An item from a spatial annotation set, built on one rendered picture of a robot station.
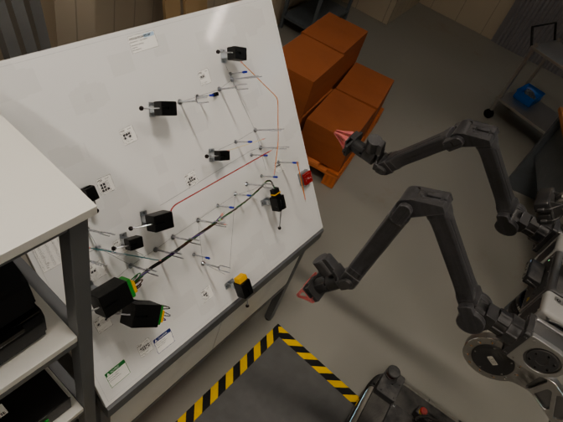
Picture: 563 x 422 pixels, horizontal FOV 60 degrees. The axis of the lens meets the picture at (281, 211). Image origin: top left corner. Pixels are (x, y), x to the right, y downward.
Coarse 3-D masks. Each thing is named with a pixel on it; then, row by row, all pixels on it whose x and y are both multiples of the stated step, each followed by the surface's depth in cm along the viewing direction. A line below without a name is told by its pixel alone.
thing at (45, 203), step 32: (0, 128) 82; (0, 160) 78; (32, 160) 80; (0, 192) 74; (32, 192) 75; (64, 192) 77; (0, 224) 70; (32, 224) 71; (64, 224) 73; (0, 256) 67; (64, 256) 84; (32, 288) 106; (64, 320) 105; (32, 352) 97; (64, 352) 102; (0, 384) 92; (64, 384) 134; (64, 416) 127
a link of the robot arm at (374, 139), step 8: (368, 136) 187; (376, 136) 187; (368, 144) 186; (376, 144) 185; (384, 144) 186; (368, 152) 189; (376, 152) 188; (384, 152) 193; (376, 160) 190; (376, 168) 190; (384, 168) 189
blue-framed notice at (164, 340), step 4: (168, 328) 164; (164, 332) 163; (168, 332) 164; (172, 332) 165; (160, 336) 162; (164, 336) 163; (168, 336) 164; (172, 336) 165; (152, 340) 160; (156, 340) 161; (160, 340) 162; (164, 340) 163; (168, 340) 165; (172, 340) 166; (156, 344) 161; (160, 344) 162; (164, 344) 163; (168, 344) 165; (156, 348) 161; (160, 348) 162; (164, 348) 164; (160, 352) 162
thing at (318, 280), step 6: (318, 276) 170; (312, 282) 168; (318, 282) 166; (324, 282) 164; (306, 288) 166; (312, 288) 167; (318, 288) 166; (324, 288) 164; (312, 294) 166; (318, 294) 168; (318, 300) 167
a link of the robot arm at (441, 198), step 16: (416, 192) 130; (432, 192) 128; (448, 192) 127; (416, 208) 127; (432, 208) 124; (448, 208) 126; (432, 224) 128; (448, 224) 126; (448, 240) 128; (448, 256) 131; (464, 256) 130; (448, 272) 134; (464, 272) 131; (464, 288) 134; (480, 288) 139; (464, 304) 135; (464, 320) 136; (480, 320) 133
